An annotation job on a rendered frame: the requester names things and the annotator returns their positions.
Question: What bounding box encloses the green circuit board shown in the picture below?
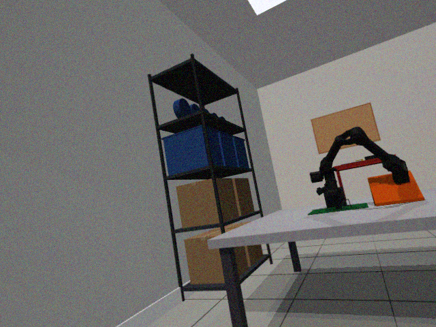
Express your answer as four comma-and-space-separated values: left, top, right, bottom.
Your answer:
308, 203, 369, 215

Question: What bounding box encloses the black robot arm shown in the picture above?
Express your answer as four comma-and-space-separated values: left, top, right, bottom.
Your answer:
310, 126, 409, 183

